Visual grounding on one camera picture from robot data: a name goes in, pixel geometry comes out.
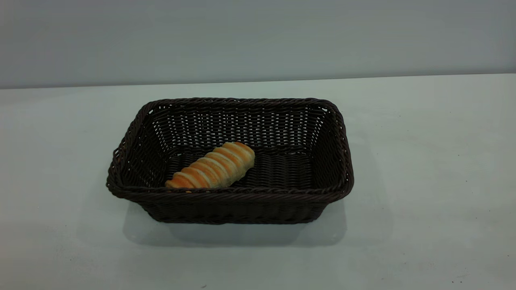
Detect dark brown wicker basket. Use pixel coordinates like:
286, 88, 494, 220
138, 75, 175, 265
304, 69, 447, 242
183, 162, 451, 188
106, 97, 355, 224

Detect ridged golden bread loaf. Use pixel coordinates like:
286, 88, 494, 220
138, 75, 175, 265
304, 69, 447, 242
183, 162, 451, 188
164, 141, 256, 189

